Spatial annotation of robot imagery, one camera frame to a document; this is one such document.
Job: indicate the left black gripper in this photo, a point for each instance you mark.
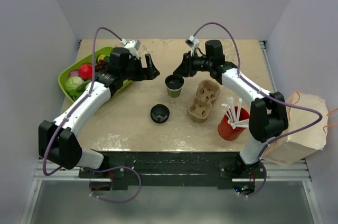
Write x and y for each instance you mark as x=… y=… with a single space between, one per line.
x=149 y=73

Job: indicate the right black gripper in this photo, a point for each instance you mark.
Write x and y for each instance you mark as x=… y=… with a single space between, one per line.
x=185 y=70

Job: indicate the black plastic cup lid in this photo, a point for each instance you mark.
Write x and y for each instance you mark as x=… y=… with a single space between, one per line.
x=174 y=82

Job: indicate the green paper coffee cup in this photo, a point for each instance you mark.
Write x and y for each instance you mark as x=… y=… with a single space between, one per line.
x=174 y=90

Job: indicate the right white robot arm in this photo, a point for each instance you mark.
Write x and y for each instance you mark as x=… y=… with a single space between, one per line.
x=268 y=116

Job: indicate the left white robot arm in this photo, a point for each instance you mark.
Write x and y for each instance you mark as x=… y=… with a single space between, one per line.
x=58 y=139

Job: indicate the brown pulp cup carrier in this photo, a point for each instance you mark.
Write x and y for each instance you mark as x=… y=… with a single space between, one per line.
x=201 y=105

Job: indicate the purple grapes bunch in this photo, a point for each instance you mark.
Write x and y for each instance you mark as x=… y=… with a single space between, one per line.
x=101 y=65

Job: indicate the green bottle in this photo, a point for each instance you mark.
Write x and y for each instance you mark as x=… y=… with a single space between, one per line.
x=104 y=57

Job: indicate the green plastic bin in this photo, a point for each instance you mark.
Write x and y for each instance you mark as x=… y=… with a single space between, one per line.
x=64 y=76

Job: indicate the red apple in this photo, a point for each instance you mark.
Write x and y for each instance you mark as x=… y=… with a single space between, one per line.
x=85 y=71

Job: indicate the red cup holder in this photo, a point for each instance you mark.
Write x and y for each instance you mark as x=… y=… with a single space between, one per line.
x=227 y=132

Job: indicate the white wrapped straw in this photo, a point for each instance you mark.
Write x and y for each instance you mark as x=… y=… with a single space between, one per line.
x=234 y=116

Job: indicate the green cabbage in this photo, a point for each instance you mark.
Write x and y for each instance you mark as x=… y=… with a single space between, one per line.
x=73 y=83

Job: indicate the red onion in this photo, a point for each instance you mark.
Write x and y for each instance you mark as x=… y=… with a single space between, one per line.
x=74 y=73

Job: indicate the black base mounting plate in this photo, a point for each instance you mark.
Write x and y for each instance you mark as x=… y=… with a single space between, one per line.
x=223 y=170

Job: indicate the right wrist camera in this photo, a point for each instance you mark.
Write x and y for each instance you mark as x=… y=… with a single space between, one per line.
x=193 y=43

